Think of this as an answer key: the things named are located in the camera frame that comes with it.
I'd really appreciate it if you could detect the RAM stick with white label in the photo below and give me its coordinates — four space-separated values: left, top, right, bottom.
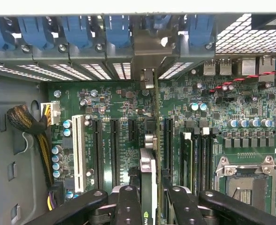
182 132 194 196

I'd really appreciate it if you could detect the CPU socket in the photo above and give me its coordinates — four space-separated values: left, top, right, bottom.
214 154 276 218

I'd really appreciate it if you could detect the black power connector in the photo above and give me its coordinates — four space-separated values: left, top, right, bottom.
46 180 66 211

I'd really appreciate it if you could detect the white expansion slot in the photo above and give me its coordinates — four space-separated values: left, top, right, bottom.
71 114 86 193

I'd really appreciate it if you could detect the short black expansion slot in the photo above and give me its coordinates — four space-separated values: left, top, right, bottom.
128 118 138 142

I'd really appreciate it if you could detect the green motherboard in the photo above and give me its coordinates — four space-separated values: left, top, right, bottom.
45 55 276 225

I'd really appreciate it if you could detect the white power connector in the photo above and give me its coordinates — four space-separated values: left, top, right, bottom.
40 101 61 127

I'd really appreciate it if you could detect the silver USB port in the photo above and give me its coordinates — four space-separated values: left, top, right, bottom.
203 59 216 76
219 58 232 76

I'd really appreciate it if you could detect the silver port block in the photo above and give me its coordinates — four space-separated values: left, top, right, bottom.
241 57 256 76

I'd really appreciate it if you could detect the silver network port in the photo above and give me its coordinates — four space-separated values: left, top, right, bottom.
258 55 276 82

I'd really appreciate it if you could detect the open black PC case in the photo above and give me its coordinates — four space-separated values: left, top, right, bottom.
0 10 276 225

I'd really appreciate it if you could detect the black yellow braided wire bundle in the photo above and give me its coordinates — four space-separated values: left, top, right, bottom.
6 104 55 188

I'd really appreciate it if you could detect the red black twisted wire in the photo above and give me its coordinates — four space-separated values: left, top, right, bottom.
208 67 276 94

